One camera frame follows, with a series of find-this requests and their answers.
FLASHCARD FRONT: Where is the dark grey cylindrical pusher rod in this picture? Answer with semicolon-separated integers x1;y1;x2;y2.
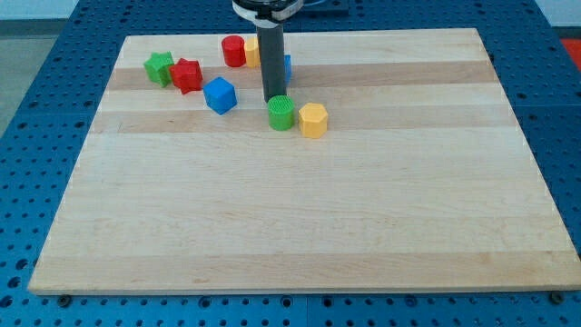
257;25;286;102

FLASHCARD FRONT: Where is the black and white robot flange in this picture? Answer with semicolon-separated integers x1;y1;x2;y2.
231;0;303;28

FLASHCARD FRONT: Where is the yellow heart block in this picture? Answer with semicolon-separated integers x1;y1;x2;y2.
244;36;261;68

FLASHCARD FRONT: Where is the blue triangle block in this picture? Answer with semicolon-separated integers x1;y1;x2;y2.
284;54;292;85

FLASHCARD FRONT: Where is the yellow hexagon block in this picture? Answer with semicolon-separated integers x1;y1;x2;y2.
299;103;329;139

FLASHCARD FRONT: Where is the red cylinder block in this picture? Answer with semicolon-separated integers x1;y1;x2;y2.
222;35;246;67

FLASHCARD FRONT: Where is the green cylinder block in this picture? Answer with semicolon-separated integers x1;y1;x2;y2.
267;95;294;131

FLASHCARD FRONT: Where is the blue cube block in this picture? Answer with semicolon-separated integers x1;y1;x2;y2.
202;77;238;115

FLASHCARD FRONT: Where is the red star block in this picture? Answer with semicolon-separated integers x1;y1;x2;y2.
169;58;203;94

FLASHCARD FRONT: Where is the green star block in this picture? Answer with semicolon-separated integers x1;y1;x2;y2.
143;52;174;87

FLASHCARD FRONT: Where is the wooden board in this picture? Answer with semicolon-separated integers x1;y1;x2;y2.
28;28;580;295

